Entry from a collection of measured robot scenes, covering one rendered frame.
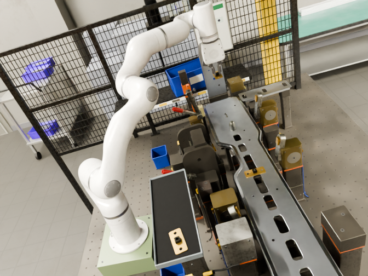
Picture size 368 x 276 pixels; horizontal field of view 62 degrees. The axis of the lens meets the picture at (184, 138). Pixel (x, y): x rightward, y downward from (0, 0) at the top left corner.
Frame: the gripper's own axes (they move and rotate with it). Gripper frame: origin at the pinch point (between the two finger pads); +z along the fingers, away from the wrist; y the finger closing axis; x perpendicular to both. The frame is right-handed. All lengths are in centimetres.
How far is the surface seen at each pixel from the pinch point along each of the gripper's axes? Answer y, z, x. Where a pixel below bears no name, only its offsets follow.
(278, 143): 12.7, 20.3, -41.8
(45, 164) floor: -201, 128, 170
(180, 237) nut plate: -32, 11, -81
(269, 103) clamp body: 22.1, 23.0, -6.5
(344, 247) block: 14, 28, -88
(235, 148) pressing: -3.0, 27.3, -28.7
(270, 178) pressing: 5, 28, -53
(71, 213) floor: -150, 128, 72
